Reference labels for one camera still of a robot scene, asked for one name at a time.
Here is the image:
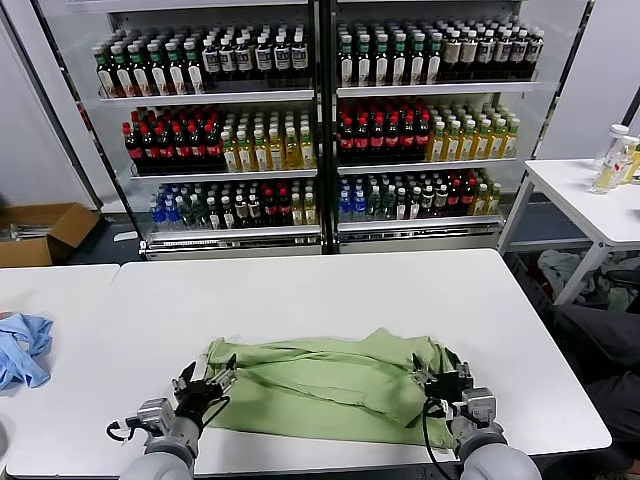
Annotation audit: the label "dark bottle blue-white label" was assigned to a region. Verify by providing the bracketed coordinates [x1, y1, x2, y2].
[525, 28, 545, 79]
[218, 36, 237, 83]
[477, 30, 495, 80]
[201, 38, 221, 84]
[493, 29, 512, 80]
[254, 33, 274, 81]
[510, 29, 528, 79]
[272, 32, 292, 80]
[290, 31, 310, 80]
[234, 35, 254, 82]

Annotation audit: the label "red-cap cola bottle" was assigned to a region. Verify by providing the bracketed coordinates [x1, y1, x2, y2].
[447, 175, 463, 219]
[460, 175, 478, 219]
[205, 122, 225, 171]
[415, 113, 432, 161]
[276, 187, 293, 227]
[400, 114, 418, 162]
[139, 124, 159, 174]
[261, 187, 278, 228]
[189, 123, 208, 172]
[385, 115, 403, 162]
[122, 124, 143, 174]
[369, 116, 387, 163]
[337, 117, 355, 164]
[155, 124, 175, 174]
[353, 116, 371, 163]
[172, 123, 192, 173]

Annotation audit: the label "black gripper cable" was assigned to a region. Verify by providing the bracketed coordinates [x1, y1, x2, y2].
[422, 397, 464, 480]
[197, 394, 232, 434]

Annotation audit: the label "clear bottle yellowish liquid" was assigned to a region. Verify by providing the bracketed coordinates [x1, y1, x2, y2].
[590, 149, 624, 196]

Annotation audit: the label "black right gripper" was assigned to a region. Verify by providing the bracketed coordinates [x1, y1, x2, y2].
[410, 348, 475, 407]

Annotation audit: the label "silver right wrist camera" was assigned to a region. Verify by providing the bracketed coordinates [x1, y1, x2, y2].
[458, 387, 500, 427]

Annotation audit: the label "clear bottle white cap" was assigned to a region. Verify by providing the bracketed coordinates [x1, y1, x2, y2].
[592, 124, 629, 169]

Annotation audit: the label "black left camera cable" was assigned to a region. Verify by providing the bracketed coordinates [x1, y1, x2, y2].
[105, 418, 149, 444]

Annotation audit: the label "grey white clothes pile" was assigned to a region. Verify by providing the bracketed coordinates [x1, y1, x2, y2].
[537, 248, 596, 305]

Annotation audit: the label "open glass cooler door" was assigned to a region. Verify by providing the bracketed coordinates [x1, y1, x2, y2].
[497, 0, 599, 251]
[0, 0, 146, 251]

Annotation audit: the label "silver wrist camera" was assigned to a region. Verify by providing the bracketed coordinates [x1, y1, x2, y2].
[135, 398, 177, 432]
[458, 387, 500, 427]

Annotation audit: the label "black mesh crate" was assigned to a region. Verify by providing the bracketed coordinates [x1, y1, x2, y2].
[504, 251, 554, 319]

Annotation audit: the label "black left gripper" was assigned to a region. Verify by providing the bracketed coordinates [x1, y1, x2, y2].
[171, 353, 239, 426]

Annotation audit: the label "beverage display shelf unit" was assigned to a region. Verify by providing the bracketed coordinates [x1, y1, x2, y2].
[37, 0, 326, 261]
[319, 0, 596, 256]

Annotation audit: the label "light blue crumpled garment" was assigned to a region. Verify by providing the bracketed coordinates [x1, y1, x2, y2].
[0, 312, 55, 394]

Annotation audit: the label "white side table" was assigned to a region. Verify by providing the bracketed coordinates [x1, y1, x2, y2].
[497, 158, 640, 321]

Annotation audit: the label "black office chair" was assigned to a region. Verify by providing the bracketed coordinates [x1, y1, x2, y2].
[602, 269, 640, 301]

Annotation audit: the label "brown cardboard box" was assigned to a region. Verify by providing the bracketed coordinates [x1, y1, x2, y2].
[0, 202, 102, 269]

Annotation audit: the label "pale green cloth pile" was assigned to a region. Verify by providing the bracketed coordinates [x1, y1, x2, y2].
[597, 251, 640, 309]

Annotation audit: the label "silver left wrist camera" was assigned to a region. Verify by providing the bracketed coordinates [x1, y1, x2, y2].
[135, 398, 177, 432]

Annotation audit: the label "green t-shirt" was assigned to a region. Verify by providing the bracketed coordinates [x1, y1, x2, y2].
[201, 327, 469, 449]

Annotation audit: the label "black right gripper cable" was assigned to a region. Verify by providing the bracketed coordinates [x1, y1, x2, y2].
[422, 397, 464, 480]

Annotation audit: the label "silver metal rods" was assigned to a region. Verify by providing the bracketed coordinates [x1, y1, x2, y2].
[0, 223, 51, 244]

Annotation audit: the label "dark trousered leg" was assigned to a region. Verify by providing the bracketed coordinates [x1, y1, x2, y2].
[552, 303, 640, 474]

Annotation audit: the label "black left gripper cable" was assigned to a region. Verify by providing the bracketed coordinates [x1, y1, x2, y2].
[197, 394, 232, 434]

